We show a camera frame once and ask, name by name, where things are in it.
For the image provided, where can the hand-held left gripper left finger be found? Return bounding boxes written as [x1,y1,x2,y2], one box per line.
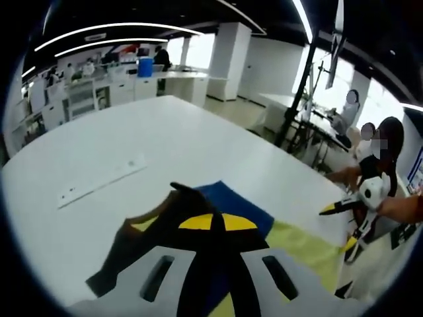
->
[71,213,215,317]

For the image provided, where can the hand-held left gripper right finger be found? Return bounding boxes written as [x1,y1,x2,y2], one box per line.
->
[214,213,364,317]

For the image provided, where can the yellow grey blue garment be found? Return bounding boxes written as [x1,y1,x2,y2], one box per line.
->
[85,180,345,317]

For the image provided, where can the white blue signboard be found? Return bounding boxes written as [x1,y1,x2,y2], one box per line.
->
[403,105,423,194]

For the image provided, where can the white flat table strip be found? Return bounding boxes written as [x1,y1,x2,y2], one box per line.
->
[56,154,148,209]

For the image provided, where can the white square pillar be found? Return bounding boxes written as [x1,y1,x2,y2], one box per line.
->
[206,22,252,102]

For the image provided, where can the white counter cabinets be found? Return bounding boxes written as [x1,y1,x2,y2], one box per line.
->
[9,65,211,135]

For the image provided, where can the straight ceiling light strip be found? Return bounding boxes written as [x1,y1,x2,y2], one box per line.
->
[292,0,313,42]

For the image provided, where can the blue barrel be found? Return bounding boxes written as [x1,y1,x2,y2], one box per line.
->
[137,56,154,77]

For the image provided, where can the short curved ceiling light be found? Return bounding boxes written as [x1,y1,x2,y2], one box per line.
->
[54,38,169,57]

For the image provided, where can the long curved ceiling light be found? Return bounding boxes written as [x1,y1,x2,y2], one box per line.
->
[34,22,201,52]

